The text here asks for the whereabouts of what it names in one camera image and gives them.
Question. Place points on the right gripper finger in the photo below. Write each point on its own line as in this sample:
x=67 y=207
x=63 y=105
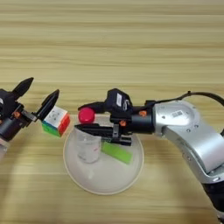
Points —
x=99 y=106
x=96 y=129

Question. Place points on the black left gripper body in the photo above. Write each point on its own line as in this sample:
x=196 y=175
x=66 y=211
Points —
x=13 y=125

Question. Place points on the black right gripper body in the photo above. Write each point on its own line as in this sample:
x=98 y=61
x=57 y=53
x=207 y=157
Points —
x=143 y=122

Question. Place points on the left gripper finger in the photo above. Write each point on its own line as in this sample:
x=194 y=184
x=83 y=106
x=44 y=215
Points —
x=23 y=86
x=49 y=103

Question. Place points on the multicoloured puzzle cube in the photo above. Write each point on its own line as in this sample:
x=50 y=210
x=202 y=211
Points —
x=55 y=116

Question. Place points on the clear bottle with red cap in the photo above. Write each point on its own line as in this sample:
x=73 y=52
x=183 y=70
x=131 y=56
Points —
x=87 y=151

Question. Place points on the green rectangular block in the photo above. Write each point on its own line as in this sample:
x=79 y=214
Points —
x=116 y=153

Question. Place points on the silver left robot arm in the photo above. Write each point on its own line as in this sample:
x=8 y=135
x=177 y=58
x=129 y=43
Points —
x=1 y=147

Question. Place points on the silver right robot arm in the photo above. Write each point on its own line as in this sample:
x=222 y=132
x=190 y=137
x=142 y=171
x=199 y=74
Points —
x=186 y=131

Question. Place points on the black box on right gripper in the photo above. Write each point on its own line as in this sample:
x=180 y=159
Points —
x=118 y=100

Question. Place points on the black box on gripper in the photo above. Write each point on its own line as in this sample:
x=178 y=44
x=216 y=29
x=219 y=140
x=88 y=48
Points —
x=118 y=100
x=6 y=102

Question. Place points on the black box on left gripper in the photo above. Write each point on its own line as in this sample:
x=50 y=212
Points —
x=6 y=102

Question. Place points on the round beige plate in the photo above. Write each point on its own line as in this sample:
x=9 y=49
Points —
x=102 y=178

